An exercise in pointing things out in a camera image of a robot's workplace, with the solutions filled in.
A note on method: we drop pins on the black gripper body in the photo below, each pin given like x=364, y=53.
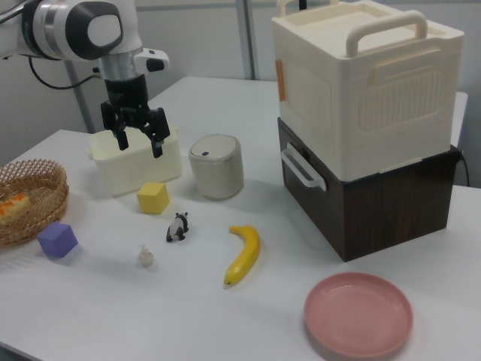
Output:
x=127, y=94

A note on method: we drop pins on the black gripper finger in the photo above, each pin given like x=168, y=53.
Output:
x=158, y=131
x=120, y=131

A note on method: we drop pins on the orange glazed toy bread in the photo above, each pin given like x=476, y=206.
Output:
x=13, y=210

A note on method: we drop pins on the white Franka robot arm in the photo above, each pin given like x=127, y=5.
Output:
x=56, y=30

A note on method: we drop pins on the woven wicker basket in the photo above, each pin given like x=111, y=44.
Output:
x=52, y=195

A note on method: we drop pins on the white plastic storage bin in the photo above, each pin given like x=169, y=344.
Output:
x=135, y=173

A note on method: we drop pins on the yellow foam cube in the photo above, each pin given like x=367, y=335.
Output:
x=152, y=201

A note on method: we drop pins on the white desktop trash can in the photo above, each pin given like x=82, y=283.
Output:
x=218, y=173

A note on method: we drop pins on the panda toy figure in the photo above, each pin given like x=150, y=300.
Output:
x=176, y=227

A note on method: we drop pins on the small crumpled white paper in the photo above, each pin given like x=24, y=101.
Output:
x=146, y=257

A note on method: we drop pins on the purple foam cube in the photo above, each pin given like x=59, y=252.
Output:
x=56, y=242

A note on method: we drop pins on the yellow toy banana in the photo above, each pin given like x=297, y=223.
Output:
x=246, y=255

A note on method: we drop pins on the cream plastic storage cabinet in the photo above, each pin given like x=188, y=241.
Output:
x=368, y=97

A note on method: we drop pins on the dark brown wooden drawer box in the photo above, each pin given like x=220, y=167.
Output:
x=394, y=210

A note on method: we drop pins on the pink plastic plate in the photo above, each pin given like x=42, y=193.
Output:
x=357, y=316

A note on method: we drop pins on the grey metal partition post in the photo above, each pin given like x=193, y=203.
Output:
x=83, y=101
x=248, y=37

